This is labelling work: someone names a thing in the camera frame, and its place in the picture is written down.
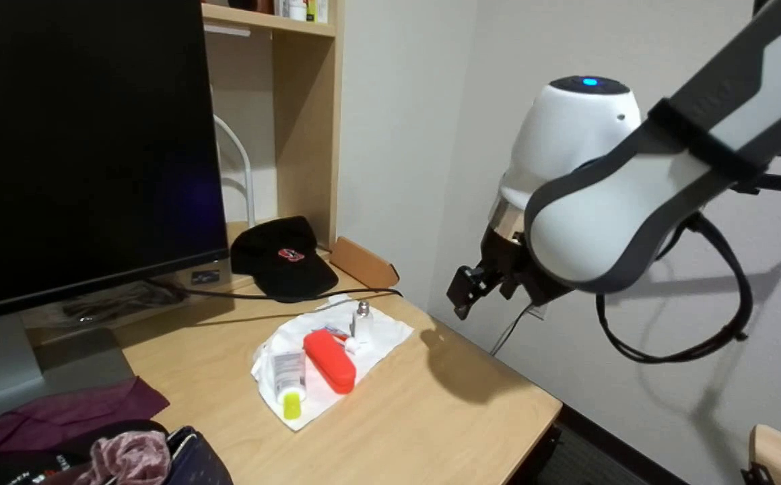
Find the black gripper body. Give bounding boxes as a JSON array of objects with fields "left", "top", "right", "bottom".
[{"left": 479, "top": 235, "right": 557, "bottom": 306}]

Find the red case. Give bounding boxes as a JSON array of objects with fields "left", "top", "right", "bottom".
[{"left": 301, "top": 325, "right": 362, "bottom": 395}]

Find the black cap red logo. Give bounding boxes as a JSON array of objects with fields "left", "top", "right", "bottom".
[{"left": 228, "top": 212, "right": 342, "bottom": 305}]

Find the white tube yellow cap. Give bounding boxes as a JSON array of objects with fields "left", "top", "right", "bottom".
[{"left": 269, "top": 350, "right": 312, "bottom": 422}]

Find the white cloth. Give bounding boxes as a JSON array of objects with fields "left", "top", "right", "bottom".
[{"left": 247, "top": 290, "right": 418, "bottom": 433}]

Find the wooden desk hutch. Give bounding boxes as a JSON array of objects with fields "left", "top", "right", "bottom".
[{"left": 200, "top": 0, "right": 350, "bottom": 250}]

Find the white gooseneck lamp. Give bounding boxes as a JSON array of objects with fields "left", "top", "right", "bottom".
[{"left": 214, "top": 114, "right": 259, "bottom": 227}]

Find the small blue object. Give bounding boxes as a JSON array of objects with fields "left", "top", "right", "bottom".
[{"left": 188, "top": 265, "right": 224, "bottom": 288}]

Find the pink fabric bundle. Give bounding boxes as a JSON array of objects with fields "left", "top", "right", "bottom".
[{"left": 72, "top": 428, "right": 175, "bottom": 485}]

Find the maroon cloth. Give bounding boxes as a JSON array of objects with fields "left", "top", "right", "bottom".
[{"left": 0, "top": 374, "right": 173, "bottom": 457}]

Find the black monitor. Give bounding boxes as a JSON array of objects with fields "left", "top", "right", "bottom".
[{"left": 0, "top": 0, "right": 234, "bottom": 317}]

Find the grey monitor stand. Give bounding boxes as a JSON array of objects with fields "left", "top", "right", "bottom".
[{"left": 0, "top": 306, "right": 140, "bottom": 414}]

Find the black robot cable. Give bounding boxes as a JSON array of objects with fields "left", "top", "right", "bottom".
[{"left": 488, "top": 209, "right": 760, "bottom": 366}]

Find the thin black desk cable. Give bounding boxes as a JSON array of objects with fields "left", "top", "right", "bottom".
[{"left": 145, "top": 274, "right": 405, "bottom": 305}]

